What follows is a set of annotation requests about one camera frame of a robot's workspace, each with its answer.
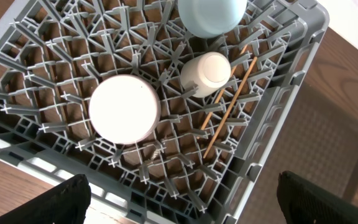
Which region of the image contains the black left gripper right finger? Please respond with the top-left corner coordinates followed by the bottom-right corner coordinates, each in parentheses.
top-left (277, 170), bottom-right (358, 224)

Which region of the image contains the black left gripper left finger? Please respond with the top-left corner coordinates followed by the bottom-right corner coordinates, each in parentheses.
top-left (0, 174), bottom-right (91, 224)

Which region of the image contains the pink bowl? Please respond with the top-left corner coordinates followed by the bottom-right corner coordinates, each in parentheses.
top-left (89, 75), bottom-right (161, 144)

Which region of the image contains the plain wooden chopstick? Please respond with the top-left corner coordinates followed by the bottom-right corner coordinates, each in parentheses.
top-left (203, 57), bottom-right (257, 159)

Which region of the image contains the patterned wooden chopstick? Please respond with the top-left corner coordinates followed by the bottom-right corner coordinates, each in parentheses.
top-left (200, 44), bottom-right (248, 130)

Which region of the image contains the cream plastic cup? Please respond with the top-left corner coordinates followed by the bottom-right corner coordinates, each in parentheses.
top-left (180, 52), bottom-right (231, 98)

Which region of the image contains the light blue bowl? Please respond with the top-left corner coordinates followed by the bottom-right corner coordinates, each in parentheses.
top-left (177, 0), bottom-right (247, 39)

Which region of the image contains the dark brown serving tray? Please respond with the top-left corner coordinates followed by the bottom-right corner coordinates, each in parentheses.
top-left (239, 85), bottom-right (358, 223)

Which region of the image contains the grey plastic dish rack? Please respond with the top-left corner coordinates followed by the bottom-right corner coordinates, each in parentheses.
top-left (0, 0), bottom-right (329, 223)

